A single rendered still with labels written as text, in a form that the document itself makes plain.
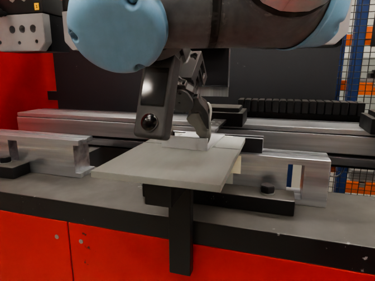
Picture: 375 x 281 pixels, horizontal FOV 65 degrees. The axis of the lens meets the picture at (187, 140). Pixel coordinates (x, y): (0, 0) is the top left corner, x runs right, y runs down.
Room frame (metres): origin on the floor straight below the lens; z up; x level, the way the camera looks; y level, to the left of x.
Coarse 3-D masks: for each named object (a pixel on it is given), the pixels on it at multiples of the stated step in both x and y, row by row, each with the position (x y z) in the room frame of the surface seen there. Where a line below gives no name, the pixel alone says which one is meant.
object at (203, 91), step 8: (224, 48) 0.60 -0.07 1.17; (208, 56) 0.61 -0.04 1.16; (216, 56) 0.61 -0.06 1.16; (224, 56) 0.60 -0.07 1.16; (208, 64) 0.61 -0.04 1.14; (216, 64) 0.61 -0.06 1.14; (224, 64) 0.60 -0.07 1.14; (208, 72) 0.61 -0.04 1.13; (216, 72) 0.61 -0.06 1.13; (224, 72) 0.60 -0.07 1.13; (200, 80) 0.62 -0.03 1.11; (208, 80) 0.61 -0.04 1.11; (216, 80) 0.61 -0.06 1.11; (224, 80) 0.60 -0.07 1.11; (200, 88) 0.63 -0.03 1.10; (208, 88) 0.62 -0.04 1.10; (216, 88) 0.62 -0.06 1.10; (224, 88) 0.61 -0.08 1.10; (224, 96) 0.61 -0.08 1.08
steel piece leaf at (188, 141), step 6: (174, 138) 0.50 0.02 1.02; (180, 138) 0.50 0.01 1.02; (186, 138) 0.49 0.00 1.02; (192, 138) 0.49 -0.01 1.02; (198, 138) 0.49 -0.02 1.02; (204, 138) 0.48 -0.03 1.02; (210, 138) 0.57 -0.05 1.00; (216, 138) 0.57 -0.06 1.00; (162, 144) 0.51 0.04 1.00; (168, 144) 0.51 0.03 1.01; (174, 144) 0.50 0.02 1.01; (180, 144) 0.50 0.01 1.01; (186, 144) 0.49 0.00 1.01; (192, 144) 0.49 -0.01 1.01; (198, 144) 0.49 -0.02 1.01; (204, 144) 0.48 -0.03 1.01; (210, 144) 0.52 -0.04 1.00; (198, 150) 0.49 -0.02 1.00; (204, 150) 0.48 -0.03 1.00
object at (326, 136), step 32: (32, 128) 1.04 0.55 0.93; (64, 128) 1.00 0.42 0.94; (96, 128) 0.96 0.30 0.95; (128, 128) 0.92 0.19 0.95; (192, 128) 0.86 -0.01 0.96; (224, 128) 0.84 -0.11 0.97; (256, 128) 0.81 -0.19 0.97; (288, 128) 0.79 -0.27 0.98; (320, 128) 0.76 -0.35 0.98; (352, 128) 0.76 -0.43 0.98; (352, 160) 0.74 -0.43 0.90
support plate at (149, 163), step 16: (144, 144) 0.53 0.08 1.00; (160, 144) 0.53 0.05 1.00; (224, 144) 0.53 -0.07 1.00; (240, 144) 0.53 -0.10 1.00; (112, 160) 0.43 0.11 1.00; (128, 160) 0.43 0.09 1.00; (144, 160) 0.43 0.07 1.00; (160, 160) 0.43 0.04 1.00; (176, 160) 0.43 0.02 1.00; (192, 160) 0.43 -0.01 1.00; (208, 160) 0.43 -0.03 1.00; (224, 160) 0.43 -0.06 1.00; (96, 176) 0.38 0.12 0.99; (112, 176) 0.37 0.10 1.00; (128, 176) 0.37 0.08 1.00; (144, 176) 0.36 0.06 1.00; (160, 176) 0.36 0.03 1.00; (176, 176) 0.36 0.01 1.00; (192, 176) 0.36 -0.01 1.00; (208, 176) 0.36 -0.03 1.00; (224, 176) 0.36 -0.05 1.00
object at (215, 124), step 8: (216, 104) 0.87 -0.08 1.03; (224, 104) 0.87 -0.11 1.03; (216, 112) 0.79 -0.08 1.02; (224, 112) 0.79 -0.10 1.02; (232, 112) 0.79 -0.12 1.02; (240, 112) 0.79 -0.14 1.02; (216, 120) 0.76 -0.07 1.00; (224, 120) 0.76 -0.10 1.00; (232, 120) 0.78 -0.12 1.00; (240, 120) 0.77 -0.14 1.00; (216, 128) 0.66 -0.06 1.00
